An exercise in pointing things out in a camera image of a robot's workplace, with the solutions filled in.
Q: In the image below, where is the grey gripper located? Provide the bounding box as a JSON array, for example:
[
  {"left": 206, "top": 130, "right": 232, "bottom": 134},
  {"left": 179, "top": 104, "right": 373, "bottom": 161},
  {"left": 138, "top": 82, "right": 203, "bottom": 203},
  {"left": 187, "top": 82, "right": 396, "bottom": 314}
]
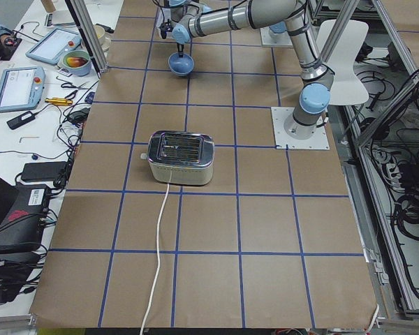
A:
[{"left": 172, "top": 23, "right": 191, "bottom": 57}]

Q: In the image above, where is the blue bowl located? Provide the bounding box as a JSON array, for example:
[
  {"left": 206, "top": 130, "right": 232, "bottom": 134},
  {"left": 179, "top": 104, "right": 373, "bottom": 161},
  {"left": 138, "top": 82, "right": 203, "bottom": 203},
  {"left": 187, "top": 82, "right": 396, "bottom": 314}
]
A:
[{"left": 168, "top": 52, "right": 194, "bottom": 77}]

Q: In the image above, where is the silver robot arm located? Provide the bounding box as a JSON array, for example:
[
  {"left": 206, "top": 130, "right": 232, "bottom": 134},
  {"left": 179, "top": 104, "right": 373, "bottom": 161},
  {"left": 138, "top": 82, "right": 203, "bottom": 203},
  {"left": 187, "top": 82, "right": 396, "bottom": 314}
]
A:
[{"left": 164, "top": 1, "right": 335, "bottom": 134}]

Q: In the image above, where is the bowl with mango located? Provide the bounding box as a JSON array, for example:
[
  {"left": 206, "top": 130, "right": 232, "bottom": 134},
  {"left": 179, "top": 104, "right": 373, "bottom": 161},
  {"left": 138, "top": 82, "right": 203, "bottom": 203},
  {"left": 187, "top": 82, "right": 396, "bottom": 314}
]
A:
[{"left": 61, "top": 50, "right": 91, "bottom": 77}]

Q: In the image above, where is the cream mug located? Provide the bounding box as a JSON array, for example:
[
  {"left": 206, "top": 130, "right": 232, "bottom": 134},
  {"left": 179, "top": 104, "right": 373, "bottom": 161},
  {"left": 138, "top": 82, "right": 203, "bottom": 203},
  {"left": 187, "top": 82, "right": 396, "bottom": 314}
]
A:
[{"left": 94, "top": 24, "right": 112, "bottom": 52}]

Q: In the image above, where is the silver toaster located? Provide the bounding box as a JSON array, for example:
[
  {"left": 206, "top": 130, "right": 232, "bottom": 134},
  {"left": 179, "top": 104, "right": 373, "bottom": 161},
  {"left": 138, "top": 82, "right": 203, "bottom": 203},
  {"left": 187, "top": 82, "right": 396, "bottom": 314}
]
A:
[{"left": 140, "top": 130, "right": 215, "bottom": 186}]

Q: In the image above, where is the upper blue teach pendant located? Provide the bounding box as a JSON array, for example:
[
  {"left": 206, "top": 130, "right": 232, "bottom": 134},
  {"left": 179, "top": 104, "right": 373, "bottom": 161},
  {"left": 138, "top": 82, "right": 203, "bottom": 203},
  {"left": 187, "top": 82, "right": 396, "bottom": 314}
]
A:
[{"left": 25, "top": 28, "right": 82, "bottom": 65}]

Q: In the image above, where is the blue teach pendant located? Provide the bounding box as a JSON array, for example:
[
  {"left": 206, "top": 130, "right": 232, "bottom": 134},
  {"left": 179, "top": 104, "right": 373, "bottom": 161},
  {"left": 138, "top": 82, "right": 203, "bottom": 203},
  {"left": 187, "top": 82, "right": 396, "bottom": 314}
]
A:
[
  {"left": 25, "top": 28, "right": 82, "bottom": 65},
  {"left": 0, "top": 66, "right": 45, "bottom": 113}
]

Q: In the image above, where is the yellow screwdriver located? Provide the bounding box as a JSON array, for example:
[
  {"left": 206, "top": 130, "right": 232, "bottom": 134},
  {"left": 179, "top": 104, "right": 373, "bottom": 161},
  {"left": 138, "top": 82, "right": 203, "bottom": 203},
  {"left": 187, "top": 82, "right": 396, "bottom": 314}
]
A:
[{"left": 45, "top": 98, "right": 73, "bottom": 106}]

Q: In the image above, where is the lower blue teach pendant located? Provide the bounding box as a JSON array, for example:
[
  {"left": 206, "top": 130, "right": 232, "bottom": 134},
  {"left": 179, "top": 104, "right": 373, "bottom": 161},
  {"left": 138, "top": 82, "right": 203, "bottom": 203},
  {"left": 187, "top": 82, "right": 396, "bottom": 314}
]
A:
[{"left": 0, "top": 66, "right": 45, "bottom": 113}]

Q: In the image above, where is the black power adapter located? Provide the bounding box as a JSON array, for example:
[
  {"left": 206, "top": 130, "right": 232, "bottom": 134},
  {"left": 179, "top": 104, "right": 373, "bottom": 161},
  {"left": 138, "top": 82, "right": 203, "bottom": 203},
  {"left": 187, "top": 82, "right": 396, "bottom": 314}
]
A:
[{"left": 6, "top": 111, "right": 36, "bottom": 130}]

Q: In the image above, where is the white plastic chair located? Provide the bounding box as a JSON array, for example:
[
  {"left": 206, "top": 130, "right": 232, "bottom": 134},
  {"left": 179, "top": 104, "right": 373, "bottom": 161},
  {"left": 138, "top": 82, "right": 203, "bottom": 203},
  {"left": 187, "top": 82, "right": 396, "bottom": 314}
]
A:
[{"left": 327, "top": 20, "right": 369, "bottom": 105}]

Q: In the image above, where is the hex key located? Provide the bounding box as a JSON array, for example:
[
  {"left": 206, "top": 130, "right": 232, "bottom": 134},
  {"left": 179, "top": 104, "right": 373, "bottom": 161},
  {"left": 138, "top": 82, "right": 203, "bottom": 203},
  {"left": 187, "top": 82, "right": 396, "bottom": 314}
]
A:
[{"left": 19, "top": 136, "right": 39, "bottom": 143}]

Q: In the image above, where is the black flat power brick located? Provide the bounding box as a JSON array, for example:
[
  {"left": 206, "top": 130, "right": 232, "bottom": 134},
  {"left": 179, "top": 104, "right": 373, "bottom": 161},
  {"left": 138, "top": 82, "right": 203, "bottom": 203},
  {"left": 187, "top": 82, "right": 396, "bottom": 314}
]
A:
[{"left": 20, "top": 161, "right": 66, "bottom": 182}]

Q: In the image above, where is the black electronics box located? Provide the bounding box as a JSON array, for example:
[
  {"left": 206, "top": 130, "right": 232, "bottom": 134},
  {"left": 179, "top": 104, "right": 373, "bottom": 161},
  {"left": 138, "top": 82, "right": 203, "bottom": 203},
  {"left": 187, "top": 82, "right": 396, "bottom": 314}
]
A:
[{"left": 0, "top": 184, "right": 51, "bottom": 254}]

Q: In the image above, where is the aluminium frame post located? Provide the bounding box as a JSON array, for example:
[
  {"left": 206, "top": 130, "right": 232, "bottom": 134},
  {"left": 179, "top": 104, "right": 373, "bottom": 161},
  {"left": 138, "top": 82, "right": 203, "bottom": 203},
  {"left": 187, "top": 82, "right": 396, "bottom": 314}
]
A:
[{"left": 65, "top": 0, "right": 108, "bottom": 77}]

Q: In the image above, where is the white toaster power cable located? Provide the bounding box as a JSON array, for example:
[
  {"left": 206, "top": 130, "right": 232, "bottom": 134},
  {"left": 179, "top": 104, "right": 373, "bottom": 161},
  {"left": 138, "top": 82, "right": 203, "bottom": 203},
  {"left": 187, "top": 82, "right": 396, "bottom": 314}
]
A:
[{"left": 140, "top": 182, "right": 171, "bottom": 335}]

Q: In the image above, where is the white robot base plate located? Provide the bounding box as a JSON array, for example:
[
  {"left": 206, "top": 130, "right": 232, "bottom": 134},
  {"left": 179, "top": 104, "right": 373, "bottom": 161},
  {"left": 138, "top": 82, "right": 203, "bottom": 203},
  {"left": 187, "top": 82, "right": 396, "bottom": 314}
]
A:
[{"left": 271, "top": 107, "right": 330, "bottom": 150}]

